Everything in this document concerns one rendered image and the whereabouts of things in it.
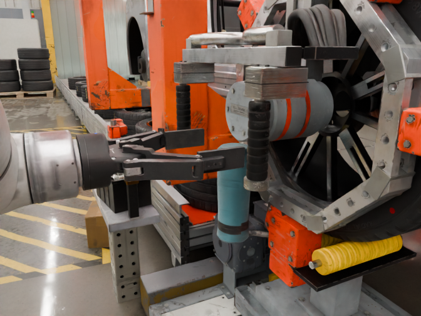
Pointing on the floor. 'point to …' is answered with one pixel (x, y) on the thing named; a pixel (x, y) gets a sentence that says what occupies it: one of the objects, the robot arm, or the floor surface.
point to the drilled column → (125, 264)
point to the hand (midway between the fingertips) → (215, 146)
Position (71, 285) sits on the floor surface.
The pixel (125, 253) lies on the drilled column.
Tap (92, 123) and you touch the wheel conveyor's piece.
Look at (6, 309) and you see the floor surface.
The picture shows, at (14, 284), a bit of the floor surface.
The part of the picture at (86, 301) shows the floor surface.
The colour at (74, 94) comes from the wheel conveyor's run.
